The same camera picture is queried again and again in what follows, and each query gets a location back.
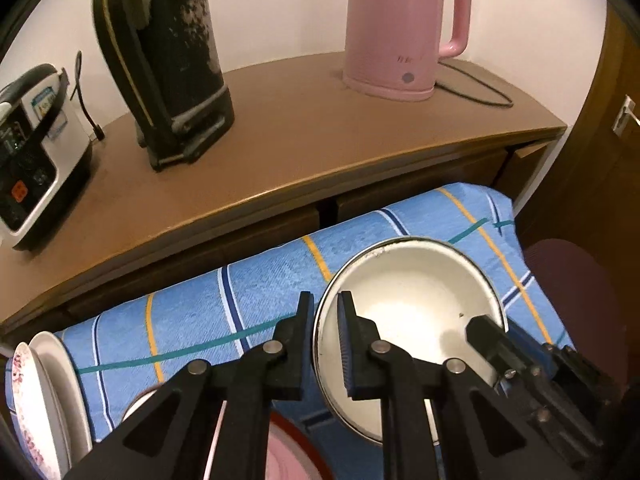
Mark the brown wooden sideboard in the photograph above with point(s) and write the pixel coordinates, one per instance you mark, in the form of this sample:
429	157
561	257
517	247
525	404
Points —
304	152

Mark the pink electric kettle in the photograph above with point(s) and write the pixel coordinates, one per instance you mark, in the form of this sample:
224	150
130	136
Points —
392	47

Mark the black thermos flask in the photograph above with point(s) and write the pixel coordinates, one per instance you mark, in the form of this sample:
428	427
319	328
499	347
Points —
163	58

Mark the white enamel bowl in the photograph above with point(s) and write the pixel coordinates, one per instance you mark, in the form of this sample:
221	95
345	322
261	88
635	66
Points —
420	293

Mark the stainless steel bowl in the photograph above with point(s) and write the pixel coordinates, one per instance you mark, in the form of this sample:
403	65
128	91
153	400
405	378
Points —
140	399

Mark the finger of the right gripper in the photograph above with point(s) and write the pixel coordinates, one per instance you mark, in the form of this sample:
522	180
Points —
517	373
532	348

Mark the large floral rim plate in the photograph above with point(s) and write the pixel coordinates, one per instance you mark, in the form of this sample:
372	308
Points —
32	413

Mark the plain white round plate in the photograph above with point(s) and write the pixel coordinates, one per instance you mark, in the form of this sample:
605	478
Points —
60	369

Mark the pink plastic bowl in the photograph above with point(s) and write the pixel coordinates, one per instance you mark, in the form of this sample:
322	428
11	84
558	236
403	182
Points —
290	449

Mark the right side door handle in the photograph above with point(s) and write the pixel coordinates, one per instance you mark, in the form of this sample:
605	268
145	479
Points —
624	116

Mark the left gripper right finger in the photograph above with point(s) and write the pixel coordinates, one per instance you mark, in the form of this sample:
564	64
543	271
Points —
438	420

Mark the dark red chair seat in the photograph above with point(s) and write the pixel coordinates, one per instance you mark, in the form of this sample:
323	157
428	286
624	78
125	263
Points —
601	318

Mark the white black rice cooker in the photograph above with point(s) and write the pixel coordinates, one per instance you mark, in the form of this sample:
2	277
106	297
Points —
45	156

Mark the blue plaid tablecloth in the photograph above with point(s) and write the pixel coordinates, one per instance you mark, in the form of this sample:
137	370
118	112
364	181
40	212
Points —
221	314

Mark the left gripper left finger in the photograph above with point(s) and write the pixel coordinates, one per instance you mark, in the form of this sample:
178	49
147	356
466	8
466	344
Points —
210	421

